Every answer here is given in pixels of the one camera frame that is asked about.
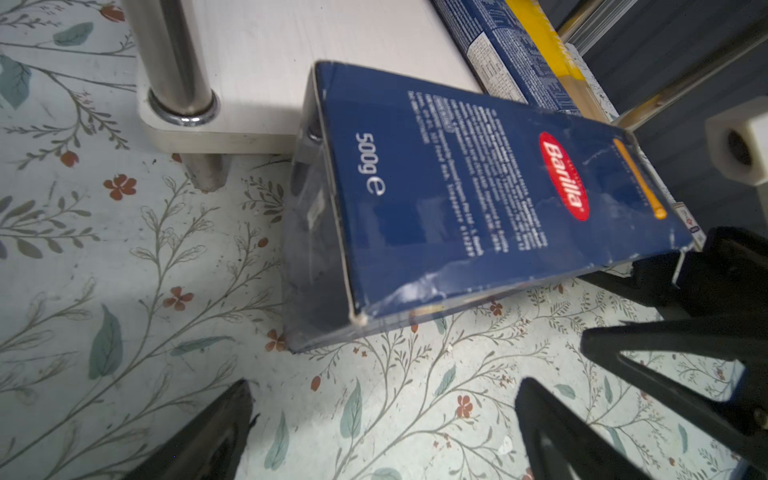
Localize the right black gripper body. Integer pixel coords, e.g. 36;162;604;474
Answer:
581;227;767;318

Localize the light blue spaghetti box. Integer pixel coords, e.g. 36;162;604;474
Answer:
432;0;581;116

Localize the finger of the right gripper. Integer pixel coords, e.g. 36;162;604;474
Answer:
580;314;767;472

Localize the white two-tier shelf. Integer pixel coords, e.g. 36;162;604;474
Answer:
119;0;768;193

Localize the yellow pastatime spaghetti pack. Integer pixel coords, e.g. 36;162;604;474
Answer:
507;0;610;124

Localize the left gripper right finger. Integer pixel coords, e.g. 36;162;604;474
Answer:
515;377;647;480

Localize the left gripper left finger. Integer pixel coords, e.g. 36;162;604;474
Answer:
126;379;255;479

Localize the dark blue spaghetti box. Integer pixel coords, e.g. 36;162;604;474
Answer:
282;61;692;353

